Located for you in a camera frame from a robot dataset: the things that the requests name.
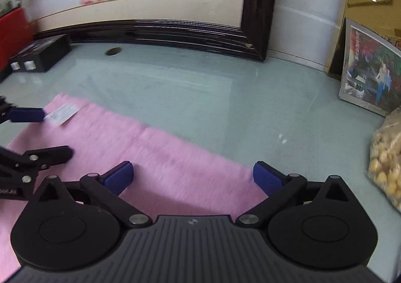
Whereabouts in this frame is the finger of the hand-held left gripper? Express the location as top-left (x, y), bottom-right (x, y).
top-left (0, 145), bottom-right (73, 183)
top-left (0, 97), bottom-right (46, 125)

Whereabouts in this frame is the red box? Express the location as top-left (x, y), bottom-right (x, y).
top-left (0, 7), bottom-right (33, 81)

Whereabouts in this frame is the pink fluffy towel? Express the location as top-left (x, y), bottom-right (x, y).
top-left (0, 92), bottom-right (270, 274)

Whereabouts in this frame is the silver framed garden photo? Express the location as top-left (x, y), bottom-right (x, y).
top-left (338, 18), bottom-right (401, 117)

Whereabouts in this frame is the plastic bag of dried food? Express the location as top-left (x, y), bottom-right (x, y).
top-left (368, 108), bottom-right (401, 211)

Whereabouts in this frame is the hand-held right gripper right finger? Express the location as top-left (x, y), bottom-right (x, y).
top-left (235, 160), bottom-right (352, 230)

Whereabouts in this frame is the black cardboard box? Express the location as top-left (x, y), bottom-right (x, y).
top-left (9, 39), bottom-right (47, 72)
top-left (20, 34), bottom-right (72, 73)

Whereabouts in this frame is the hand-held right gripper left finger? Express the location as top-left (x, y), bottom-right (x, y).
top-left (37, 160), bottom-right (154, 230)

